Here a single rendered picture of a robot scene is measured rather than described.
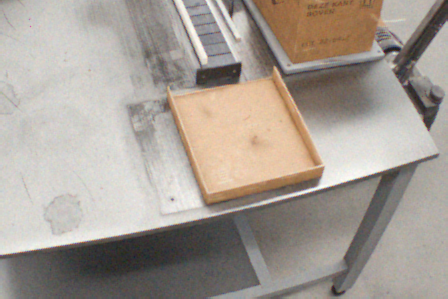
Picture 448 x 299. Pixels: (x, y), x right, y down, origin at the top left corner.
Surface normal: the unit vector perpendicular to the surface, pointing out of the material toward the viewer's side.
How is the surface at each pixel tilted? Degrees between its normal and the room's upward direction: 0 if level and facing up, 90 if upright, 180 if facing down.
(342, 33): 90
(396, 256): 0
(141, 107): 0
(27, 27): 0
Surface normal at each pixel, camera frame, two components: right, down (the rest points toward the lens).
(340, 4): 0.34, 0.74
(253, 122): 0.07, -0.64
